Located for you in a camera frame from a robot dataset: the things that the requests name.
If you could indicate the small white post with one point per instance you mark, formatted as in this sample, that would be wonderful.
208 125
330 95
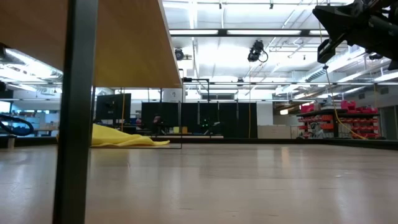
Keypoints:
11 143

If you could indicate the black partition panels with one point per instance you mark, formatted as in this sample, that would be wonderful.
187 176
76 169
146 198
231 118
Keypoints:
189 115

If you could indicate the rack with red bins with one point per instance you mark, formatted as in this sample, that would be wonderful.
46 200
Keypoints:
357 121

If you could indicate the person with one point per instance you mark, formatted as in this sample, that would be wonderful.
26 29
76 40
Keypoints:
157 119

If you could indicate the wooden shelf board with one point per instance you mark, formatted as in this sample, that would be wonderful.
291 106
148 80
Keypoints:
130 46

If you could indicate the black metal frame stand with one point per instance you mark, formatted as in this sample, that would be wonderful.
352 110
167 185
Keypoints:
196 80

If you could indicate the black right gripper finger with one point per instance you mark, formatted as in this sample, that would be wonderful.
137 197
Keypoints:
326 53
337 18

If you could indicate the thick grey metal shelf leg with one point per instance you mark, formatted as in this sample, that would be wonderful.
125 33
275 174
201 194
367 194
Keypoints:
76 124

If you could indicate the thin black shelf leg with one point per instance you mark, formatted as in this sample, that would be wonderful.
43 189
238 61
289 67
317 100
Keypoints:
93 102
180 118

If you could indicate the small black ceiling camera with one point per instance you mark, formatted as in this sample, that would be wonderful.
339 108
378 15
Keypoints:
375 56

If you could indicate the white low cabinets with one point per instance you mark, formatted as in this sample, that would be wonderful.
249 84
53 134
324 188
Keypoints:
276 132

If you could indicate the long ceiling light bar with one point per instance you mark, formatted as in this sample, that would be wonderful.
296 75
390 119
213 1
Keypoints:
222 32

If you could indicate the yellow cloth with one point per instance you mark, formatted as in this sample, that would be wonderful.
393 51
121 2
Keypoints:
124 139

